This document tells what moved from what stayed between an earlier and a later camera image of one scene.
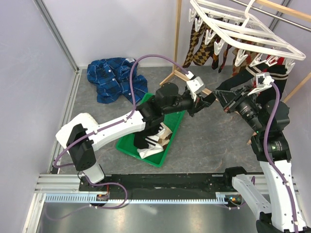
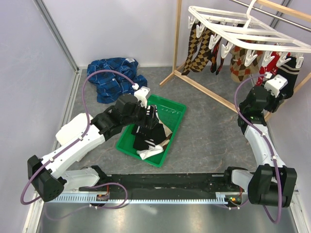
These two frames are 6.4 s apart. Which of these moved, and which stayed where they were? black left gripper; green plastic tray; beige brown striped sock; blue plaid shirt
Moved: black left gripper
Stayed: blue plaid shirt; green plastic tray; beige brown striped sock
